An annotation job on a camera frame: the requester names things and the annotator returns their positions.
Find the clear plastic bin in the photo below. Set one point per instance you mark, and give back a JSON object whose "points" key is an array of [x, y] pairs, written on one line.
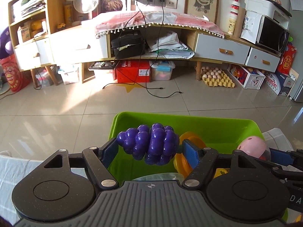
{"points": [[68, 75]]}

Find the purple grape toy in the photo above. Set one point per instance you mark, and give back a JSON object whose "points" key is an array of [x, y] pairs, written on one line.
{"points": [[146, 144]]}

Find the red cardboard box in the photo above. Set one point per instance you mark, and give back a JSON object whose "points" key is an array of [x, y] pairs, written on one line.
{"points": [[132, 72]]}

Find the black microwave oven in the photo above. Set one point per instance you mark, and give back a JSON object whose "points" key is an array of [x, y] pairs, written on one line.
{"points": [[272, 34]]}

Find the pile of white papers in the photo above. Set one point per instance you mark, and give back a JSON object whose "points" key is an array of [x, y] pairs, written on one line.
{"points": [[168, 46]]}

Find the green plastic box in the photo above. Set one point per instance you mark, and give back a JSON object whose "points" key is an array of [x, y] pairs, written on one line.
{"points": [[213, 127]]}

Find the white round fan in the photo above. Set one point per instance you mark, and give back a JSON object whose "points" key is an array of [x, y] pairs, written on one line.
{"points": [[85, 0]]}

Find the clear storage box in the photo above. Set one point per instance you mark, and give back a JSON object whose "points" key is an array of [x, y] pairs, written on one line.
{"points": [[162, 71]]}

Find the grey wall socket panel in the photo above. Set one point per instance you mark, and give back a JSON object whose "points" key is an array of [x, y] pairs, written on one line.
{"points": [[170, 2]]}

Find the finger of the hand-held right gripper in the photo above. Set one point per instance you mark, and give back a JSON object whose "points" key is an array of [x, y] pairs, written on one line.
{"points": [[281, 157], [291, 175]]}

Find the white plastic crate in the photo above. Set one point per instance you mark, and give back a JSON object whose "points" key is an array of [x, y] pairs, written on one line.
{"points": [[248, 78]]}

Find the wooden media cabinet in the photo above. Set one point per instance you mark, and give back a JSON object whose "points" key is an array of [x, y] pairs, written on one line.
{"points": [[71, 47]]}

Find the red gift box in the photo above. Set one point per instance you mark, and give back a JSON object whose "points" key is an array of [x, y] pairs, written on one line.
{"points": [[287, 59]]}

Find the black bag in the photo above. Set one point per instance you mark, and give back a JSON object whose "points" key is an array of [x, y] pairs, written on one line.
{"points": [[127, 45]]}

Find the framed girl drawing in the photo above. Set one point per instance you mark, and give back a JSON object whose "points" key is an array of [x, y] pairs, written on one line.
{"points": [[202, 0]]}

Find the white printer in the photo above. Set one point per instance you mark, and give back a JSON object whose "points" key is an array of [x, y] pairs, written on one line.
{"points": [[267, 7]]}

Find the yellow egg tray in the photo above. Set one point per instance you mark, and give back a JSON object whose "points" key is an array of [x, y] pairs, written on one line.
{"points": [[217, 76]]}

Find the clear plastic tool tray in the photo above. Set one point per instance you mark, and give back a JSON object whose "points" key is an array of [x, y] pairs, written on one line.
{"points": [[101, 72]]}

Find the stack of papers on shelf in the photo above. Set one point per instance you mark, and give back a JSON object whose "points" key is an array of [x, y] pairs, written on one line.
{"points": [[30, 4]]}

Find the stack of paper cups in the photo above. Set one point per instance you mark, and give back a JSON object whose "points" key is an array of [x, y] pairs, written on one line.
{"points": [[233, 19]]}

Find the pink tasselled cloth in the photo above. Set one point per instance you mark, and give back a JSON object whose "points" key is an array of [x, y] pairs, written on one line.
{"points": [[165, 19]]}

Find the grey checked cloth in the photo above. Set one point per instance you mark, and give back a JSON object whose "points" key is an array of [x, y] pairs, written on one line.
{"points": [[14, 167]]}

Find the purple bag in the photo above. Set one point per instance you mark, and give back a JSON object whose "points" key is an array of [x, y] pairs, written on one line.
{"points": [[4, 40]]}

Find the wide white drawer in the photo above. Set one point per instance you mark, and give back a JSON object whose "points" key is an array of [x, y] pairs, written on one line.
{"points": [[220, 49]]}

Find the pink capsule egg toy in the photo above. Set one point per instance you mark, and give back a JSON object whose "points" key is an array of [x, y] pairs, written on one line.
{"points": [[251, 146]]}

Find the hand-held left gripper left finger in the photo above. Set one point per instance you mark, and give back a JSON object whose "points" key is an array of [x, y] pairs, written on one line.
{"points": [[110, 153]]}

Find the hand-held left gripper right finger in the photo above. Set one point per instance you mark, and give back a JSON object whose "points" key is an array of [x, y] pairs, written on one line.
{"points": [[191, 155]]}

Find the clear plastic dome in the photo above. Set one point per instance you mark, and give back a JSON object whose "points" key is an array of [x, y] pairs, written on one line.
{"points": [[156, 177]]}

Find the yellow toy car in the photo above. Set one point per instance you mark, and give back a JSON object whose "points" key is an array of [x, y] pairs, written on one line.
{"points": [[61, 26]]}

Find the red shopping bag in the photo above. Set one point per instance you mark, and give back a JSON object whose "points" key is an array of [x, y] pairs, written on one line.
{"points": [[13, 75]]}

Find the orange pumpkin toy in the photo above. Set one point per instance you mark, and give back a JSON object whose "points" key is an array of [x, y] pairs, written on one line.
{"points": [[189, 136]]}

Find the white printed cardboard box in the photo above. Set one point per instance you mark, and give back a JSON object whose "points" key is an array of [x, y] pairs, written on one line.
{"points": [[279, 84]]}

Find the small white drawer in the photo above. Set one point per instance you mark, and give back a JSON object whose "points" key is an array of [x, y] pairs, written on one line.
{"points": [[262, 60]]}

